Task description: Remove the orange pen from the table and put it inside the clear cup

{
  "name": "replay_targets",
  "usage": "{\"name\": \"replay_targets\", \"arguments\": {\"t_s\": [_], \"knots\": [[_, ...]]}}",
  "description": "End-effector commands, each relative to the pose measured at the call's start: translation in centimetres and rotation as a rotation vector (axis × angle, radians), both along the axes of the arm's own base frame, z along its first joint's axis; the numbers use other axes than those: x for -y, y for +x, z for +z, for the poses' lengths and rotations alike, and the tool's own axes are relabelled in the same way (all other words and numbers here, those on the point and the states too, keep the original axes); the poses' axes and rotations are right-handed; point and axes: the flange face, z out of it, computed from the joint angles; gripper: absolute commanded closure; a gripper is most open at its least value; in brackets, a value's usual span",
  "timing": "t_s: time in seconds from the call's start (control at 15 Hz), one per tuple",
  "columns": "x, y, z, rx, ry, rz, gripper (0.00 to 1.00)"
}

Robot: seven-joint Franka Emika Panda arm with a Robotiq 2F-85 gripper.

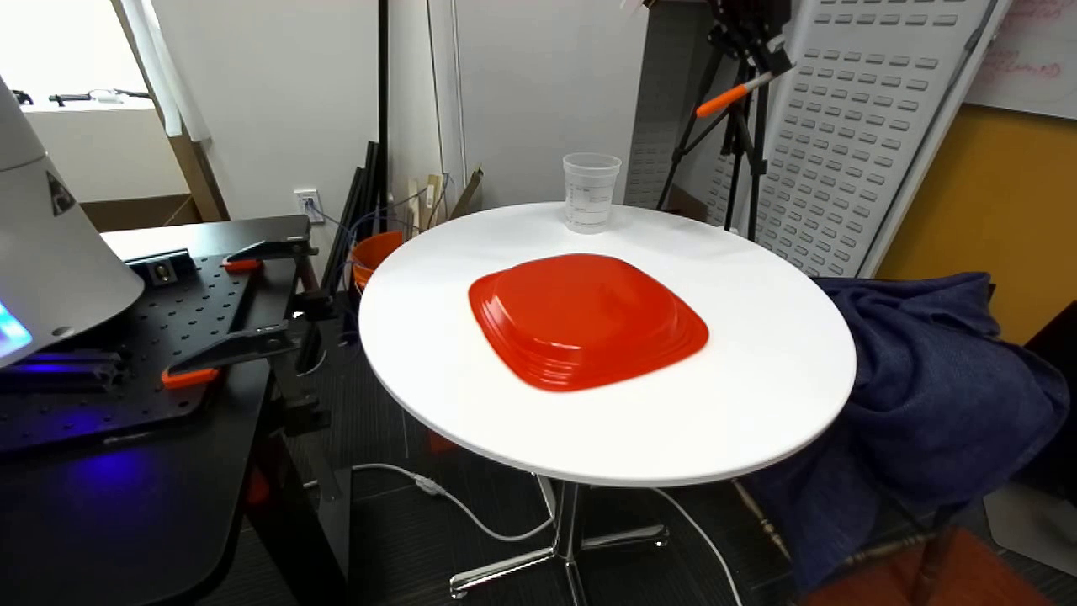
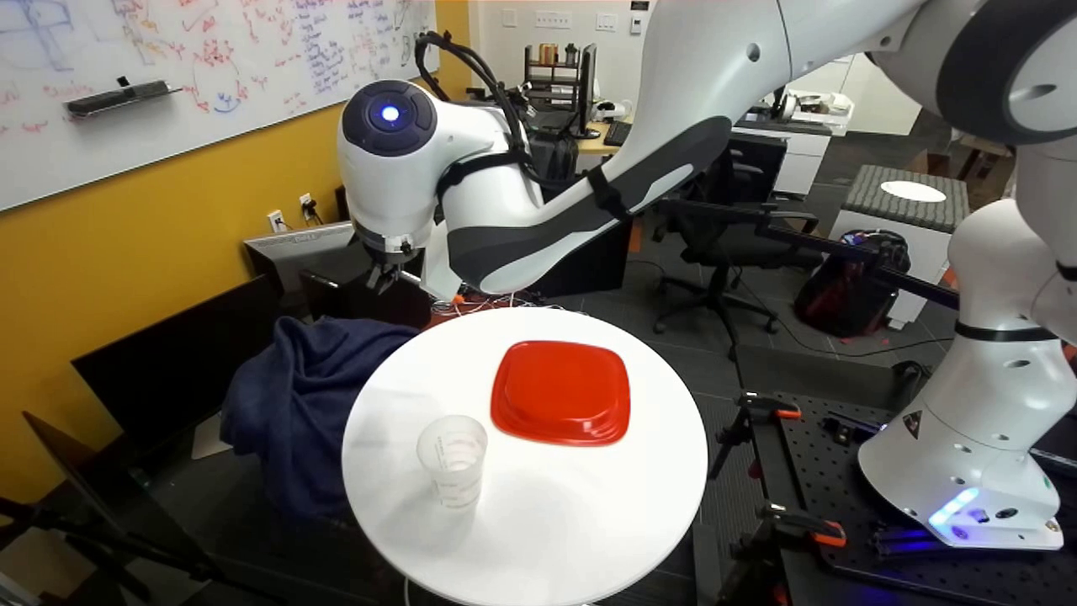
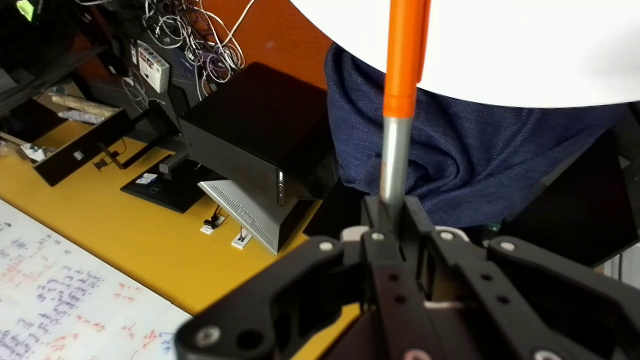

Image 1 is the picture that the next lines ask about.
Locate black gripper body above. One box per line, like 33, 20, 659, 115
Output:
709, 0, 789, 38

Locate orange and grey pen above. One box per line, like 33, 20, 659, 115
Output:
693, 67, 780, 122

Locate clear plastic cup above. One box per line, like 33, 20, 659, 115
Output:
559, 149, 627, 235

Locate black tripod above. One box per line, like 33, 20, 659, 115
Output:
654, 27, 784, 231

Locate white perforated panel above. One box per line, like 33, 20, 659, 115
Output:
743, 0, 1003, 281

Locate whiteboard with writing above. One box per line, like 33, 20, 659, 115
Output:
964, 0, 1077, 122

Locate red square plate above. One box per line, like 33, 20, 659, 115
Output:
465, 253, 714, 394

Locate wooden sticks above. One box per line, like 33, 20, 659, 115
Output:
400, 164, 485, 231

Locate navy blue cloth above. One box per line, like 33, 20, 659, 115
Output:
743, 269, 1071, 594

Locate black leaning poles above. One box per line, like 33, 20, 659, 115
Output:
323, 138, 391, 296

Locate orange bucket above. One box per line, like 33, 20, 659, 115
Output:
350, 228, 411, 296

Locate round white table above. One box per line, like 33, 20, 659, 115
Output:
355, 200, 858, 604

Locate brown cardboard piece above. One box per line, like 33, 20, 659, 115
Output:
76, 132, 233, 231

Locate bright window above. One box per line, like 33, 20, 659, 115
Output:
0, 0, 153, 112

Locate black breadboard table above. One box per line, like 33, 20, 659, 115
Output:
0, 214, 338, 606

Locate white wall outlet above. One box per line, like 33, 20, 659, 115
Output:
292, 186, 331, 226

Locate black clamp orange handle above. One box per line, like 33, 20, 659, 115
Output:
218, 235, 316, 281
158, 315, 331, 394

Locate white floor cable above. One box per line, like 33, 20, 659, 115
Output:
350, 457, 562, 550
654, 484, 748, 606

